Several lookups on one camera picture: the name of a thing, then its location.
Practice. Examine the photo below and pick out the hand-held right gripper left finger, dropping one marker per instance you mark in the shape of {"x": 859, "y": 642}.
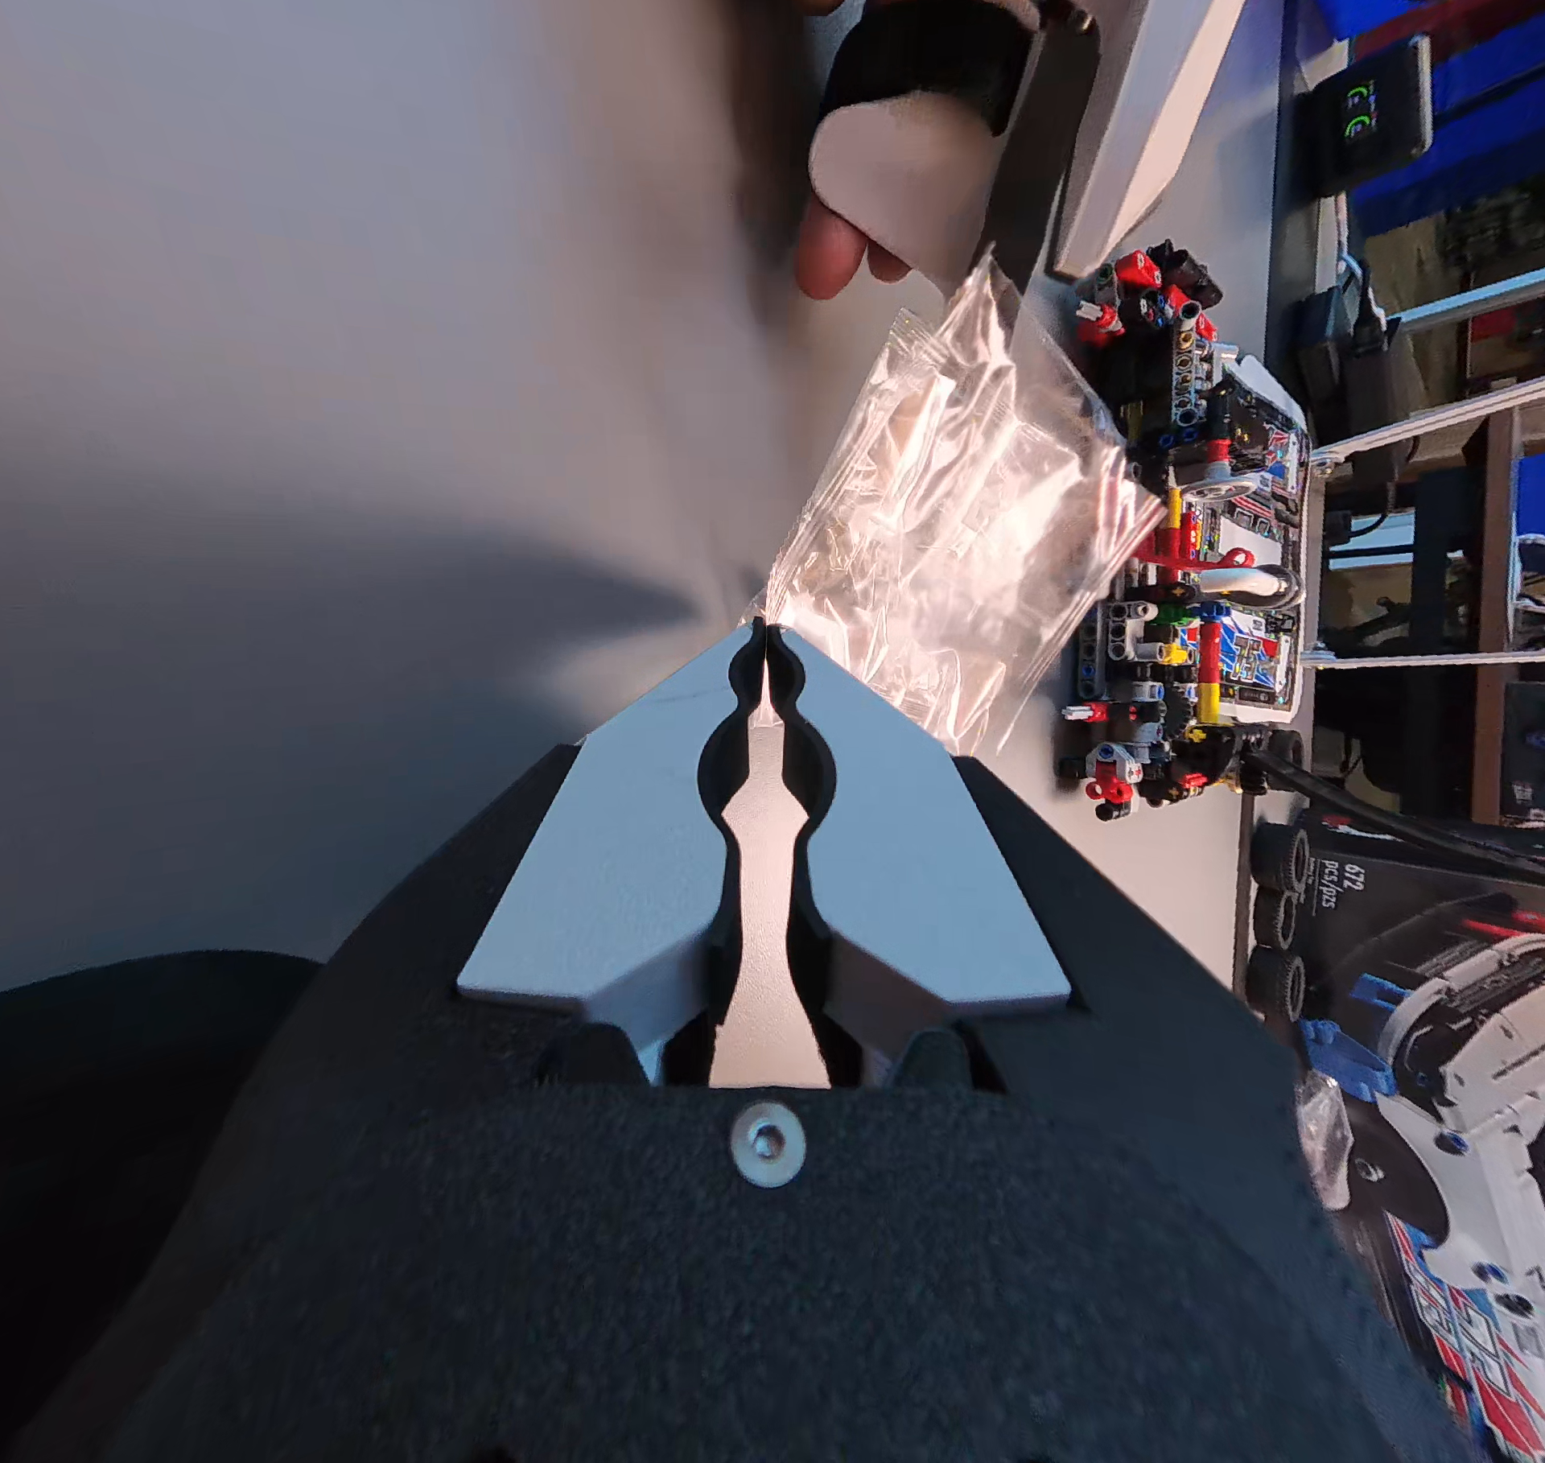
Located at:
{"x": 593, "y": 885}

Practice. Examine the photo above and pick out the red lego seat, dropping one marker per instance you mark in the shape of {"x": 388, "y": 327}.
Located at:
{"x": 1179, "y": 546}

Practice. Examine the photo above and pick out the black lego set box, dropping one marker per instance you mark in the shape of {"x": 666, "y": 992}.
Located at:
{"x": 1448, "y": 1066}

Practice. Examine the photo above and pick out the holographic sticker sheet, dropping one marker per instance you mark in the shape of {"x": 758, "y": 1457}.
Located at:
{"x": 1262, "y": 642}

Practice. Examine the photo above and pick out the black power bank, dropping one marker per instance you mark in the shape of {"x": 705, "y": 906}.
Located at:
{"x": 1370, "y": 118}

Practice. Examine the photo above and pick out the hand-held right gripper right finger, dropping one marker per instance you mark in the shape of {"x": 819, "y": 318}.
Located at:
{"x": 942, "y": 885}

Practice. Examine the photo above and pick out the black power adapter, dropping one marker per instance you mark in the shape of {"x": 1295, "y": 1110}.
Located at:
{"x": 1353, "y": 377}

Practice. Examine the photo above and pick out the grey lego steering wheel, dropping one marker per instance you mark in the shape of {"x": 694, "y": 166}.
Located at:
{"x": 1220, "y": 488}

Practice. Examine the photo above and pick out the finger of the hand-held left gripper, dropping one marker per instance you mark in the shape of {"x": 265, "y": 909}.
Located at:
{"x": 1046, "y": 136}
{"x": 1160, "y": 74}

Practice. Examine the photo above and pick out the metal rod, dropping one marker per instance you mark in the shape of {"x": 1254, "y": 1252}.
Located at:
{"x": 1427, "y": 427}
{"x": 1427, "y": 657}

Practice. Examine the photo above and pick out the small clear plastic bag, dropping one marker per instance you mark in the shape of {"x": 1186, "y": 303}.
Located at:
{"x": 963, "y": 495}

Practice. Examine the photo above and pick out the lego car chassis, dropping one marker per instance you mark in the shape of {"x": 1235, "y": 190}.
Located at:
{"x": 1160, "y": 667}

